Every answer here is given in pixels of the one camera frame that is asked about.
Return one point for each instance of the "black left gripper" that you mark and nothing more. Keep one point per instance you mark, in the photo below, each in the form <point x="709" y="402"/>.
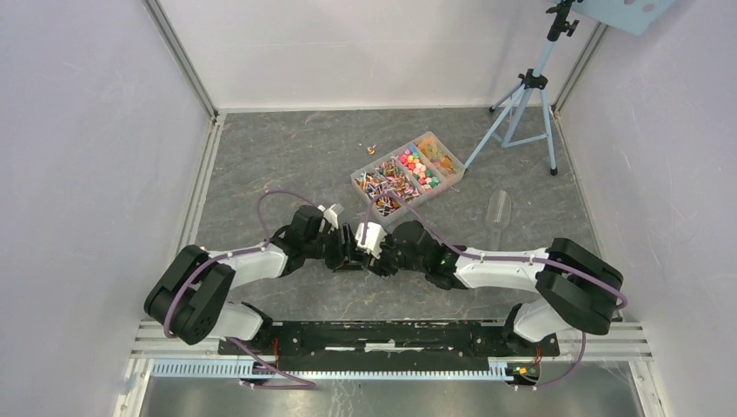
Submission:
<point x="348" y="256"/>

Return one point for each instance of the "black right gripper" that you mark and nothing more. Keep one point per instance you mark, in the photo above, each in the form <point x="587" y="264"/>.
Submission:
<point x="380" y="265"/>

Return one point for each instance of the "clear plastic scoop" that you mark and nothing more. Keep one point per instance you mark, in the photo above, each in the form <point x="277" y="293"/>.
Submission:
<point x="498" y="217"/>

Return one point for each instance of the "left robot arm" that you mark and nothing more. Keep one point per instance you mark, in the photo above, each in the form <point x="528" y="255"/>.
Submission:
<point x="191" y="301"/>

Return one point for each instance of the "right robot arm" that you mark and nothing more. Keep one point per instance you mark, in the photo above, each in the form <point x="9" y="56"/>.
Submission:
<point x="577" y="289"/>

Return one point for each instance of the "clear compartment candy tray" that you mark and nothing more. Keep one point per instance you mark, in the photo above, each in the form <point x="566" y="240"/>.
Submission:
<point x="417" y="171"/>

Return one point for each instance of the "light blue perforated board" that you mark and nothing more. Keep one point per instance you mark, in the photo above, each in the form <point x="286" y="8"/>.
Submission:
<point x="633" y="16"/>

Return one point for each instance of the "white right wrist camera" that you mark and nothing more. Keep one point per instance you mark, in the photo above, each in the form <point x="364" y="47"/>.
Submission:
<point x="369" y="237"/>

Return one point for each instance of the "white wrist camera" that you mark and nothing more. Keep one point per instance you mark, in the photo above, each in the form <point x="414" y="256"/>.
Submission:
<point x="331" y="214"/>
<point x="369" y="237"/>

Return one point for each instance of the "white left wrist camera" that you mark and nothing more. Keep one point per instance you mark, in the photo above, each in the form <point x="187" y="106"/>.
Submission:
<point x="331" y="214"/>

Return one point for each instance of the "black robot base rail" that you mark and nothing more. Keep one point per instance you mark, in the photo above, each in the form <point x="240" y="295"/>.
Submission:
<point x="357" y="346"/>

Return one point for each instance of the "light blue camera tripod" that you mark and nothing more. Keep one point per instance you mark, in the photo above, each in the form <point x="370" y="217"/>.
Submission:
<point x="510" y="109"/>

